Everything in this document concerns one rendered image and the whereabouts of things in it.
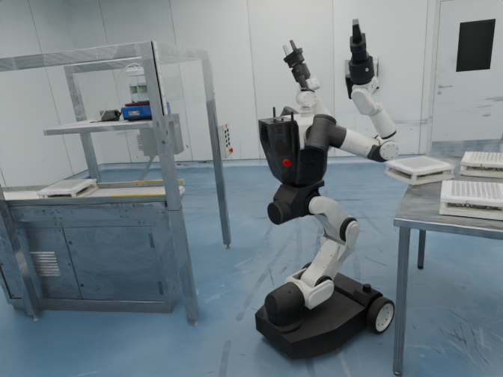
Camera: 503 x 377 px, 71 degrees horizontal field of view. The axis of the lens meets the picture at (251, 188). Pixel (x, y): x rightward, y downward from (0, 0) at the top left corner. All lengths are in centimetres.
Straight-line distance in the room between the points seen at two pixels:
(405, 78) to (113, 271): 446
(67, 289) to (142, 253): 64
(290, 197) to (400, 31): 411
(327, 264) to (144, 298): 119
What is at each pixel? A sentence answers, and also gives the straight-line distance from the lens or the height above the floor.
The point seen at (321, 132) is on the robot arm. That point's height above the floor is 117.
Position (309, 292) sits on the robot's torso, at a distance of 191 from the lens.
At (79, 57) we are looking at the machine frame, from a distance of 200.
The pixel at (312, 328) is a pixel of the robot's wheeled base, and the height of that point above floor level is 17.
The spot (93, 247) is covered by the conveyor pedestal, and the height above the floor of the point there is 48.
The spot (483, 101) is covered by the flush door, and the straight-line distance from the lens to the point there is 576.
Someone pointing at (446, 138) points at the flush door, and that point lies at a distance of 572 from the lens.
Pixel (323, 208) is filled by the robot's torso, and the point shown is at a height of 76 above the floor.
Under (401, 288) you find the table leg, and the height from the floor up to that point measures 49.
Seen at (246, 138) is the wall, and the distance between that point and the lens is 571.
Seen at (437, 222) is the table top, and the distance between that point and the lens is 154.
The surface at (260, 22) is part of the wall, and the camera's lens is 558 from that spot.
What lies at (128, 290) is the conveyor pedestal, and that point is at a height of 17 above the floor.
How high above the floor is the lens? 142
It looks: 18 degrees down
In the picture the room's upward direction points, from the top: 5 degrees counter-clockwise
